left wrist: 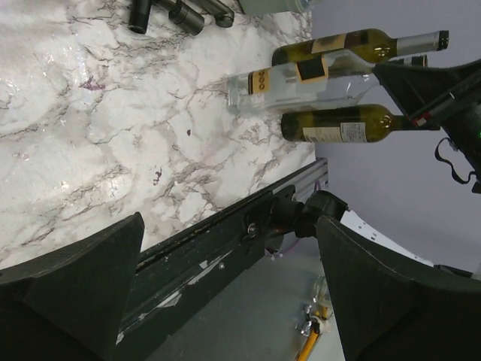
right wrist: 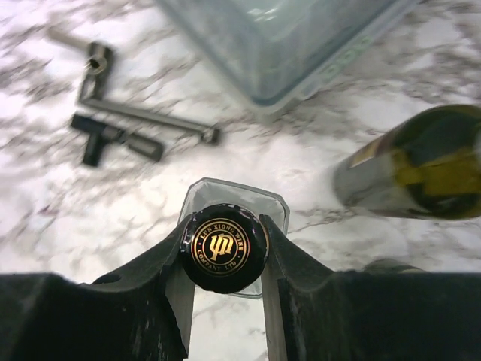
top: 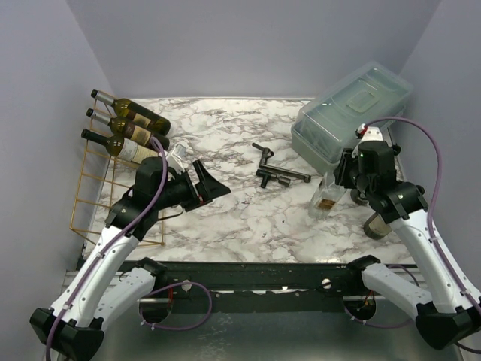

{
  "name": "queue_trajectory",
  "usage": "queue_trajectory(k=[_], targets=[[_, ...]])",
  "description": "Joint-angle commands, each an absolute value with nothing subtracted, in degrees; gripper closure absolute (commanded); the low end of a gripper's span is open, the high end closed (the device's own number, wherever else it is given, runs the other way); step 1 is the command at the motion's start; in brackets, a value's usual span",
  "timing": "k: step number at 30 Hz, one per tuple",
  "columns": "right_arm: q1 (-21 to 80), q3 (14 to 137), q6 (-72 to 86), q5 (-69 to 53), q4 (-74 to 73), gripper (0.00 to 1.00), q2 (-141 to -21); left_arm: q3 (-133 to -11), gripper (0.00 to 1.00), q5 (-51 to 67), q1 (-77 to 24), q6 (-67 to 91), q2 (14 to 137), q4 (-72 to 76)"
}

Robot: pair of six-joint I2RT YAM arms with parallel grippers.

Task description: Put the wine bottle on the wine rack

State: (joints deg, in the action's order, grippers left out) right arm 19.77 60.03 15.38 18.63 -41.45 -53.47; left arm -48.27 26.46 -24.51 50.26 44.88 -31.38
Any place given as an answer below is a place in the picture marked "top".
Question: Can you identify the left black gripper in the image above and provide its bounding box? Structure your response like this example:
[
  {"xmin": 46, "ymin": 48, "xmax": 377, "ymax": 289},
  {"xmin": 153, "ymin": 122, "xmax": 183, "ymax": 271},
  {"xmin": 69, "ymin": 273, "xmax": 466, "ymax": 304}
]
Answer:
[{"xmin": 156, "ymin": 160, "xmax": 231, "ymax": 211}]

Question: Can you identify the clear square glass bottle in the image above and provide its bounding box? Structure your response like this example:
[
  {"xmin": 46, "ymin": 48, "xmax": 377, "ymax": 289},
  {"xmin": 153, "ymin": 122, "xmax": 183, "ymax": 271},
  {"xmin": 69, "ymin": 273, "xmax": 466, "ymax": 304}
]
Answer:
[{"xmin": 308, "ymin": 171, "xmax": 346, "ymax": 220}]

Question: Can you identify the green wine bottle white label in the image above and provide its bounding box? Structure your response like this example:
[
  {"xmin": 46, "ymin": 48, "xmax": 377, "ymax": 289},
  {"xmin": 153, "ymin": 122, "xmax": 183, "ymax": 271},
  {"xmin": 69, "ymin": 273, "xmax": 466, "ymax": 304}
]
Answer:
[{"xmin": 81, "ymin": 129, "xmax": 162, "ymax": 165}]

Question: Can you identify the green wine bottle brown label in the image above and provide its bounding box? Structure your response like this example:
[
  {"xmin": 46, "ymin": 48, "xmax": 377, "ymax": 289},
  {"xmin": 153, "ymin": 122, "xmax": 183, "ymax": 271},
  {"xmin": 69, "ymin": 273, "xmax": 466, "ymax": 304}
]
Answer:
[{"xmin": 86, "ymin": 108, "xmax": 170, "ymax": 150}]

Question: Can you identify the green wine bottle silver neck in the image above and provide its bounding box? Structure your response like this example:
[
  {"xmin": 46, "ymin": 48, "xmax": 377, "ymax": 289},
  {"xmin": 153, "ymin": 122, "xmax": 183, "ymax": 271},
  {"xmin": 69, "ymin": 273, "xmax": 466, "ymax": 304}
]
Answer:
[{"xmin": 91, "ymin": 89, "xmax": 171, "ymax": 136}]

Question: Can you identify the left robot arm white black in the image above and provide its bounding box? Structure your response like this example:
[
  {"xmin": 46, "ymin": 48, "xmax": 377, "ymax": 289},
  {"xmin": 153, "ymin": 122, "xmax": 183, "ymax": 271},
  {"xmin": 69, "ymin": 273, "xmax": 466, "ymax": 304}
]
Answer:
[{"xmin": 29, "ymin": 156, "xmax": 231, "ymax": 360}]

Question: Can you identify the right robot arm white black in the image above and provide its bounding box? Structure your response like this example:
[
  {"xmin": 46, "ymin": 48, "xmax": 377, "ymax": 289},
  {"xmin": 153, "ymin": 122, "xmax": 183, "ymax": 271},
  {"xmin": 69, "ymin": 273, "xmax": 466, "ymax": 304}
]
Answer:
[{"xmin": 334, "ymin": 141, "xmax": 480, "ymax": 350}]

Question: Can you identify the green wine bottle near arm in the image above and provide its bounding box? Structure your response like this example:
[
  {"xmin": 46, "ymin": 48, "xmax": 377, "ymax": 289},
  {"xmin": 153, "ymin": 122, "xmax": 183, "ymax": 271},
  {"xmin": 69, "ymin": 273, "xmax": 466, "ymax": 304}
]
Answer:
[{"xmin": 363, "ymin": 213, "xmax": 392, "ymax": 240}]

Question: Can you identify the clear plastic storage box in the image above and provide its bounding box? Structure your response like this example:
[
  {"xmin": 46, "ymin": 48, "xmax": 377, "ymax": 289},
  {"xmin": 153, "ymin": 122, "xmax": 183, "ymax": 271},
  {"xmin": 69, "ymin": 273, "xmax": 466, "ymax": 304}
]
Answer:
[{"xmin": 291, "ymin": 61, "xmax": 413, "ymax": 174}]

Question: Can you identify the dark metal lever corkscrew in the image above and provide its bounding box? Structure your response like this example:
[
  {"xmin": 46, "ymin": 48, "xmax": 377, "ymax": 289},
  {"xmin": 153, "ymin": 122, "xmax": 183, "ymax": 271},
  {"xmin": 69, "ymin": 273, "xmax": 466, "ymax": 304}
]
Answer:
[{"xmin": 252, "ymin": 142, "xmax": 312, "ymax": 183}]

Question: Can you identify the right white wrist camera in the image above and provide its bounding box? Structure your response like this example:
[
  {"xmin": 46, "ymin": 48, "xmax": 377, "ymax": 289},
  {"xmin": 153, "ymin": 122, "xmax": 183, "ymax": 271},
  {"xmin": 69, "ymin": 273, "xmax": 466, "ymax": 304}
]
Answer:
[{"xmin": 356, "ymin": 124, "xmax": 383, "ymax": 142}]

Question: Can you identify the black T-handle corkscrew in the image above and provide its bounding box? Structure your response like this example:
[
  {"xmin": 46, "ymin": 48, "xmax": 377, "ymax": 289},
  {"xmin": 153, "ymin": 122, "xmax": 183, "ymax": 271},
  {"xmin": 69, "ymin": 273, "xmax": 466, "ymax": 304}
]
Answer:
[{"xmin": 256, "ymin": 168, "xmax": 291, "ymax": 189}]

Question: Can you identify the gold wire wine rack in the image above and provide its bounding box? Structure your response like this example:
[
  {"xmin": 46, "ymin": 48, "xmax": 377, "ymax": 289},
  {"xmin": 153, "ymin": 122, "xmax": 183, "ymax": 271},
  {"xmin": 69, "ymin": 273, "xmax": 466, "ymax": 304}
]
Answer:
[{"xmin": 68, "ymin": 89, "xmax": 167, "ymax": 250}]

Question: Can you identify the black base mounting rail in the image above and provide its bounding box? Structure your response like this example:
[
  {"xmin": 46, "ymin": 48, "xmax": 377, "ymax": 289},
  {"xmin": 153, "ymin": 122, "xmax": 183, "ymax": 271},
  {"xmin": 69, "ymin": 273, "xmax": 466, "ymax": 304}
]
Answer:
[{"xmin": 114, "ymin": 257, "xmax": 382, "ymax": 320}]

